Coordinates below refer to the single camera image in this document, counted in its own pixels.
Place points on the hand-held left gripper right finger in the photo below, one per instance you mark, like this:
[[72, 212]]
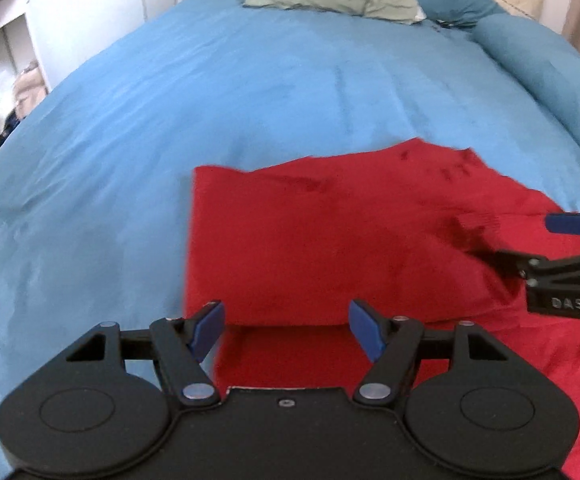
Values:
[[366, 332]]

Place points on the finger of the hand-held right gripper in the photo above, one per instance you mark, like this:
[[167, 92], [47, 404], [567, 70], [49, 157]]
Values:
[[567, 223], [512, 262]]

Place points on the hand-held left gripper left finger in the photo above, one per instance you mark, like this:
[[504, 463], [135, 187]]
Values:
[[206, 332]]

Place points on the red garment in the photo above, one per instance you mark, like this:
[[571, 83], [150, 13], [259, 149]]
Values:
[[320, 240]]

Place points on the rolled blue blanket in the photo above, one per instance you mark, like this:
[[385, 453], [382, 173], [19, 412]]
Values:
[[545, 70]]

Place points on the blue bed cover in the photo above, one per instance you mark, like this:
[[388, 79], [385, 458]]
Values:
[[195, 100]]

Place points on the beige bag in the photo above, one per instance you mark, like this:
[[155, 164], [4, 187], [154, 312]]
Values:
[[27, 87]]

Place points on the white shelf unit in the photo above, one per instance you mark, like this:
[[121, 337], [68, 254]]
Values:
[[45, 15]]

